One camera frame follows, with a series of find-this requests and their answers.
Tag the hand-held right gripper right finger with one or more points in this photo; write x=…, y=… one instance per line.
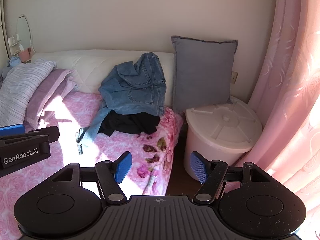
x=197, y=167

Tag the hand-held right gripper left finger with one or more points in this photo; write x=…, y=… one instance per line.
x=123, y=166

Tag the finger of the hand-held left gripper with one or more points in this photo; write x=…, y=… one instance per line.
x=40, y=132
x=11, y=129

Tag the blue jeans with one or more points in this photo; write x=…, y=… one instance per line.
x=140, y=87

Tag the pink floral blanket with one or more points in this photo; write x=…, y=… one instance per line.
x=125, y=142

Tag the black garment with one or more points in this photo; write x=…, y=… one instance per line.
x=127, y=123

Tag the striped white quilt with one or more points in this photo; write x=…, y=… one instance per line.
x=20, y=87

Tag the purple pillow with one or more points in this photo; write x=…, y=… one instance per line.
x=50, y=90

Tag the white lidded plastic bucket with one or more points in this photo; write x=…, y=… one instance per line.
x=220, y=130

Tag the light blue cloth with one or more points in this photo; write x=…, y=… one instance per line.
x=13, y=61

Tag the white padded headboard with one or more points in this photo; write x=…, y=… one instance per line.
x=87, y=65

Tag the small white shelf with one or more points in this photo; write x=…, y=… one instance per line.
x=12, y=40

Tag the grey pillow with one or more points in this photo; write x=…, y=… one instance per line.
x=202, y=75

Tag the oval mirror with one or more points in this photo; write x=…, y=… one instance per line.
x=23, y=32

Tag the pink curtain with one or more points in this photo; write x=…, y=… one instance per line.
x=287, y=105

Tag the cream wall socket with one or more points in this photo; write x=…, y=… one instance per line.
x=234, y=77

